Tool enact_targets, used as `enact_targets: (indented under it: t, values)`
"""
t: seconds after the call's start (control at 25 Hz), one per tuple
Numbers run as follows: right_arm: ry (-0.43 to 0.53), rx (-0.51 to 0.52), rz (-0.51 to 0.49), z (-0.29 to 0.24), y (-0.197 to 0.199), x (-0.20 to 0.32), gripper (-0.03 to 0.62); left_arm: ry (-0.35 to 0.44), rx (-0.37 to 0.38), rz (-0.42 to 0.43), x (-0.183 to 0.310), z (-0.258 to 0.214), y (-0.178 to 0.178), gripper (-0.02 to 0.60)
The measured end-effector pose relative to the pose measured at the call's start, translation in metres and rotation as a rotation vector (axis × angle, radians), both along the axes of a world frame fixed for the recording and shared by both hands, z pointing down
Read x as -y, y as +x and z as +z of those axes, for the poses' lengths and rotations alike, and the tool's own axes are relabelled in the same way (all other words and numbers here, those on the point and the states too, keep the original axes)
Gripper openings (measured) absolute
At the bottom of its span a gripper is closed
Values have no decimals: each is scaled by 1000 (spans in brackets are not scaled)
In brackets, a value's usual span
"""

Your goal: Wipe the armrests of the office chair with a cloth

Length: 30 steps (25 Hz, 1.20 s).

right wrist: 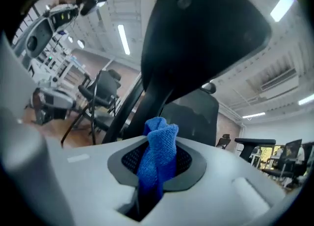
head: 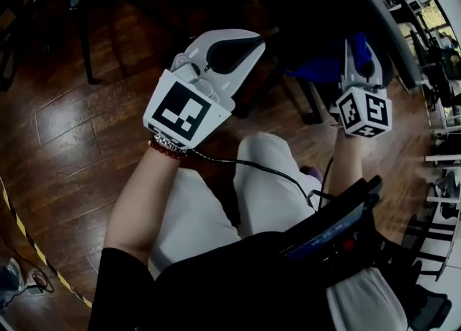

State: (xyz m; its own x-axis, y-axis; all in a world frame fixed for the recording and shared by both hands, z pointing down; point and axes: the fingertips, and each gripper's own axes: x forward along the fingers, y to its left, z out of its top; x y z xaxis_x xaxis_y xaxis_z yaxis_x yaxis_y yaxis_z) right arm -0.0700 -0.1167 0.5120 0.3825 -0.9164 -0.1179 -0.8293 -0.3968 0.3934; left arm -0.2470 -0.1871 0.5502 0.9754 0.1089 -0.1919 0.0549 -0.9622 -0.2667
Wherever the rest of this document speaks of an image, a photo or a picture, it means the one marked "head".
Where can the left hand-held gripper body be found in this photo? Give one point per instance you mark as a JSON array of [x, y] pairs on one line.
[[180, 110]]

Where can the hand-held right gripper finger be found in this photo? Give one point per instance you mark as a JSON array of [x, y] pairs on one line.
[[378, 70], [348, 67]]

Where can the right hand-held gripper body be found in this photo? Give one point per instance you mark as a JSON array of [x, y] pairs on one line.
[[378, 113]]

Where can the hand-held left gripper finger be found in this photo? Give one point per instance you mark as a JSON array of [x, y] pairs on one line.
[[234, 34], [245, 74]]

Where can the blue cloth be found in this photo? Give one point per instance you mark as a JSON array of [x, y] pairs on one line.
[[317, 68]]

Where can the black chair armrest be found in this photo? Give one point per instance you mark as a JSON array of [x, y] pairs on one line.
[[389, 20]]

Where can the person's left forearm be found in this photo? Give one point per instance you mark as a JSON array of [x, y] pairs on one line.
[[137, 207]]

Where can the person's right forearm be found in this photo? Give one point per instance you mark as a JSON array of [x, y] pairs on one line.
[[345, 164]]

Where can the person's purple shoe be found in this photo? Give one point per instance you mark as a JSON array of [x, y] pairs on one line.
[[311, 172]]

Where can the person's white trousers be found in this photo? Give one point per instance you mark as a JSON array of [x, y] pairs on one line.
[[259, 164]]

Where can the white metal rack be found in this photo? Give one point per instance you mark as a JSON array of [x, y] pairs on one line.
[[443, 221]]

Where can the black monitor screen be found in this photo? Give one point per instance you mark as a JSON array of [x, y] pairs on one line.
[[324, 236]]

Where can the person wearing black headset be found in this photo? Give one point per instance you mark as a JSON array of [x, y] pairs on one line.
[[198, 286]]

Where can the yellow black striped floor tape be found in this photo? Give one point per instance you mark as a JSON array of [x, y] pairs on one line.
[[36, 247]]

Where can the grey plastic bag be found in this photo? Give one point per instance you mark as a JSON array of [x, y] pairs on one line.
[[11, 279]]

